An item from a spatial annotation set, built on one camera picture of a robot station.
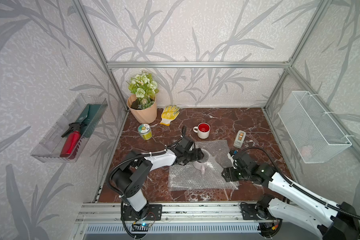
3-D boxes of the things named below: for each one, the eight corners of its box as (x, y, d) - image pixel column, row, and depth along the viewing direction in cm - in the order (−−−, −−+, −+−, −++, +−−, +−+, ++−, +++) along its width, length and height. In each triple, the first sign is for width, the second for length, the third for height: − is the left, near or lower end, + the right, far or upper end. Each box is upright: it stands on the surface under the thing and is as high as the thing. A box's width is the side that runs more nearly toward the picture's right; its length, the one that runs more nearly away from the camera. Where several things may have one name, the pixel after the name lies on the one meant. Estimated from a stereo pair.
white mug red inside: (193, 138, 104) (193, 132, 98) (193, 128, 109) (193, 122, 104) (209, 138, 104) (210, 132, 98) (208, 128, 109) (209, 122, 104)
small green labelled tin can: (139, 140, 104) (136, 133, 97) (142, 131, 109) (138, 123, 102) (151, 140, 104) (148, 133, 97) (153, 131, 109) (150, 123, 102)
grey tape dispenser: (232, 147, 100) (234, 143, 97) (235, 132, 108) (237, 129, 104) (242, 150, 99) (244, 146, 95) (244, 135, 106) (246, 131, 103)
